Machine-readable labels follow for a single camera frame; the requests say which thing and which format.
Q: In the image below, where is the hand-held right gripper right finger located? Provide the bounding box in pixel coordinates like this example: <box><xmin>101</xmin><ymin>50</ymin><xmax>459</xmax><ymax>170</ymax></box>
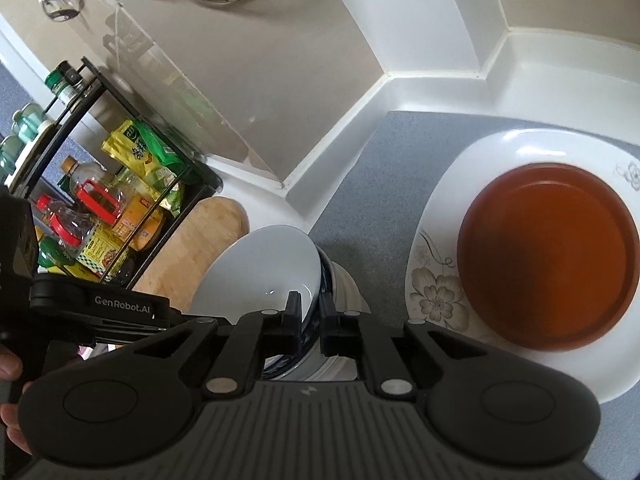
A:
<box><xmin>319</xmin><ymin>292</ymin><xmax>501</xmax><ymax>401</ymax></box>

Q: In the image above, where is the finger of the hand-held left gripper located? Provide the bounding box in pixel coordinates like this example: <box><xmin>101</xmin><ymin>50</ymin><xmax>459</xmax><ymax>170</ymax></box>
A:
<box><xmin>77</xmin><ymin>307</ymin><xmax>235</xmax><ymax>348</ymax></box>

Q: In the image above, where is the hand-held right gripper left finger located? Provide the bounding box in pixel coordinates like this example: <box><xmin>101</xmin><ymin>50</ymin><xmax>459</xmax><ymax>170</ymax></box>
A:
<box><xmin>120</xmin><ymin>292</ymin><xmax>306</xmax><ymax>400</ymax></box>

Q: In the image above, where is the plain white bowl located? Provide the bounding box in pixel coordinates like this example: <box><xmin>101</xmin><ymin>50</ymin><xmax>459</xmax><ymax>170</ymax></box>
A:
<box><xmin>260</xmin><ymin>247</ymin><xmax>372</xmax><ymax>382</ymax></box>

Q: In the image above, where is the white bowl blue patterned rim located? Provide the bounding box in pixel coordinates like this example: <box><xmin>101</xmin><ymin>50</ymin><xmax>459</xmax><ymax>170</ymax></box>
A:
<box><xmin>190</xmin><ymin>225</ymin><xmax>330</xmax><ymax>361</ymax></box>

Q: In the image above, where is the brown round plate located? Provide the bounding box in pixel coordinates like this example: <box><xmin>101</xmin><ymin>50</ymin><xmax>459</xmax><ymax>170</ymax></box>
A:
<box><xmin>456</xmin><ymin>162</ymin><xmax>640</xmax><ymax>352</ymax></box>

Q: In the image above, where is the white square plate floral print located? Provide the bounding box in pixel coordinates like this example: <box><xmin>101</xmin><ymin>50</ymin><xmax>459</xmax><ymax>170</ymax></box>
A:
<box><xmin>406</xmin><ymin>129</ymin><xmax>640</xmax><ymax>405</ymax></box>

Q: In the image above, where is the person's left hand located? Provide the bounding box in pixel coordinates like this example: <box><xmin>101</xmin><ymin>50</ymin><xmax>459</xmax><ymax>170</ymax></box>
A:
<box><xmin>0</xmin><ymin>349</ymin><xmax>35</xmax><ymax>453</ymax></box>

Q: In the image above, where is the red cap sauce bottle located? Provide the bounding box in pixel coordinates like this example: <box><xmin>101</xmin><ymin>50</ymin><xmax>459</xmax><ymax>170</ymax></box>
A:
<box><xmin>35</xmin><ymin>195</ymin><xmax>101</xmax><ymax>251</ymax></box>

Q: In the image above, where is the teal glass jar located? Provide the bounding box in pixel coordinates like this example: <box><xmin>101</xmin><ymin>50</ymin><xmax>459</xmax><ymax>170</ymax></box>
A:
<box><xmin>0</xmin><ymin>134</ymin><xmax>26</xmax><ymax>181</ymax></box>
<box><xmin>12</xmin><ymin>102</ymin><xmax>51</xmax><ymax>136</ymax></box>

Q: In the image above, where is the yellow label seasoning box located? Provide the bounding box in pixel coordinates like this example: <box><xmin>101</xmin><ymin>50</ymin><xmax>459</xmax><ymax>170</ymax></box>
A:
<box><xmin>77</xmin><ymin>225</ymin><xmax>131</xmax><ymax>281</ymax></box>

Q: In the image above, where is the amber cap bottle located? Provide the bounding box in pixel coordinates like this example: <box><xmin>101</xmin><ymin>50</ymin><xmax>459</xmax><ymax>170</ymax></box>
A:
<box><xmin>59</xmin><ymin>156</ymin><xmax>83</xmax><ymax>191</ymax></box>

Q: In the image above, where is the round wooden cutting board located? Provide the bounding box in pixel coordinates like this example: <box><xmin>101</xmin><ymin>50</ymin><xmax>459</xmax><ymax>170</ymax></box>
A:
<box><xmin>135</xmin><ymin>196</ymin><xmax>249</xmax><ymax>311</ymax></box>

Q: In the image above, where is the yellow snack packet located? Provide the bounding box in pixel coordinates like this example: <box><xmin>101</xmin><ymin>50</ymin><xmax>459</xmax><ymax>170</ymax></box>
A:
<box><xmin>101</xmin><ymin>119</ymin><xmax>161</xmax><ymax>181</ymax></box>

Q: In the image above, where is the grey counter mat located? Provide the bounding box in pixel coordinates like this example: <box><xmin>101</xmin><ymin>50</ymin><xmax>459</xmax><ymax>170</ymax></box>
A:
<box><xmin>307</xmin><ymin>110</ymin><xmax>640</xmax><ymax>466</ymax></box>

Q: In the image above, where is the green snack packet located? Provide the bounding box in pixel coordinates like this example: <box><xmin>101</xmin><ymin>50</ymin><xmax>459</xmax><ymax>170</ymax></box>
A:
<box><xmin>135</xmin><ymin>120</ymin><xmax>188</xmax><ymax>211</ymax></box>

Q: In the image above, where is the green cap spice jar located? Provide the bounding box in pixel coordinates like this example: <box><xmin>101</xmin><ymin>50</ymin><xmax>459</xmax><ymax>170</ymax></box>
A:
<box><xmin>44</xmin><ymin>60</ymin><xmax>86</xmax><ymax>106</ymax></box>

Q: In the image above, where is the steel ladle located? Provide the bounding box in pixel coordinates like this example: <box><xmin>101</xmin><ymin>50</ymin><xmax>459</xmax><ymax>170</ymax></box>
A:
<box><xmin>39</xmin><ymin>0</ymin><xmax>86</xmax><ymax>22</ymax></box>

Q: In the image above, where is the black wire condiment rack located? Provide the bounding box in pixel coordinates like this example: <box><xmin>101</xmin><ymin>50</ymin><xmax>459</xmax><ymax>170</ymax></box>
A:
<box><xmin>0</xmin><ymin>57</ymin><xmax>223</xmax><ymax>291</ymax></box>

